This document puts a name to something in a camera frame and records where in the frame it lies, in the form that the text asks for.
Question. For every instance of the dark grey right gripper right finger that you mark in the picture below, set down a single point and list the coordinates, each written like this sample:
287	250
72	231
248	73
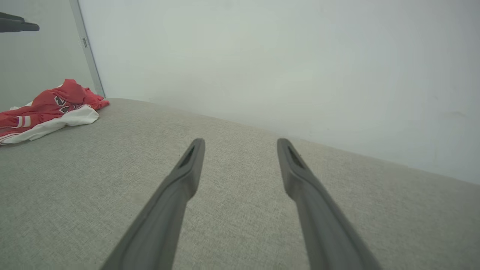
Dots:
326	232

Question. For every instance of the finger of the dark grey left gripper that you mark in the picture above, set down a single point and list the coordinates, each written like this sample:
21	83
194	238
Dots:
18	26
9	16

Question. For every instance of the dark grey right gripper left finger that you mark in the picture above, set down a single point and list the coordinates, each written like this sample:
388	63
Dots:
161	225

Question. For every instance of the red and white jersey shirt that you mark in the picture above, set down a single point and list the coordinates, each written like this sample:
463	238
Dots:
45	107

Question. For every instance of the white vertical wall trim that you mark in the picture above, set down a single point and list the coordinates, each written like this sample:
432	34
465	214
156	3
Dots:
87	48

